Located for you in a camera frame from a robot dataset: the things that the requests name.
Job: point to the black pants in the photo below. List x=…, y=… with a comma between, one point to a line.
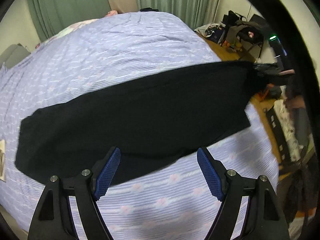
x=154, y=120

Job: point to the black chair with clothes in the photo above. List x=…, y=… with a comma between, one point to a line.
x=255, y=31

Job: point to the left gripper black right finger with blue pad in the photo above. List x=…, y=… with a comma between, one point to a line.
x=264, y=218

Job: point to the folded beige cloth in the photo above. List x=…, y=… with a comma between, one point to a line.
x=2, y=158

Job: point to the black metal rack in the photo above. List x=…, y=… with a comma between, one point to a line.
x=278, y=134

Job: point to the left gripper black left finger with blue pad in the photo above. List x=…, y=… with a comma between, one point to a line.
x=53, y=218

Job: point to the green curtain left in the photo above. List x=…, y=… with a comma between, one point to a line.
x=51, y=16

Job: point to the purple floral bed cover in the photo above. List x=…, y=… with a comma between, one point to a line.
x=173, y=203

